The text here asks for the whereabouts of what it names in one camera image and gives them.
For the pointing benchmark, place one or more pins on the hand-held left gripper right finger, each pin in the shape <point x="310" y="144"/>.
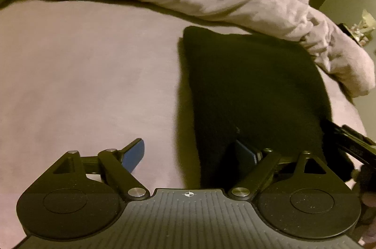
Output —
<point x="246" y="152"/>

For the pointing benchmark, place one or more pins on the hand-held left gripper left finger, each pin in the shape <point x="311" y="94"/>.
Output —
<point x="133" y="155"/>

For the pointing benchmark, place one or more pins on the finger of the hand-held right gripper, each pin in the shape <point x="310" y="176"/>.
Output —
<point x="352" y="140"/>

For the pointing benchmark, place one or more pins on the black knit garment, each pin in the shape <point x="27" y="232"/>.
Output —
<point x="249" y="84"/>

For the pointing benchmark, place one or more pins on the bed with purple sheet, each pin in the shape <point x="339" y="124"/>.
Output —
<point x="88" y="61"/>

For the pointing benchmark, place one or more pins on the black bedside object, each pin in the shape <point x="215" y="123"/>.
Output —
<point x="348" y="33"/>

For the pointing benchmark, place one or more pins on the pale crumpled bedside decoration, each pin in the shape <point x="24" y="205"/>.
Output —
<point x="362" y="27"/>

